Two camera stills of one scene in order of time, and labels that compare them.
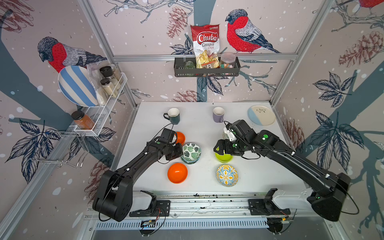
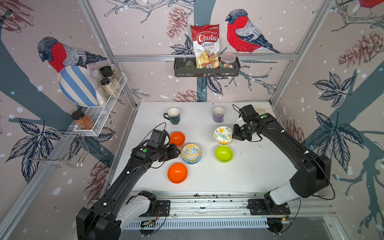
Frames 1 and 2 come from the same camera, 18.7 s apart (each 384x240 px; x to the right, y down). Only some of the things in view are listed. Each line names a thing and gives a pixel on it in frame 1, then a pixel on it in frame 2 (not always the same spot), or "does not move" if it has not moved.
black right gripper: (219, 143) → (236, 135)
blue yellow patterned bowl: (227, 175) → (191, 153)
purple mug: (218, 113) does not move
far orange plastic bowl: (180, 137) does not move
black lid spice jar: (107, 71) does not move
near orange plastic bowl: (177, 173) does not move
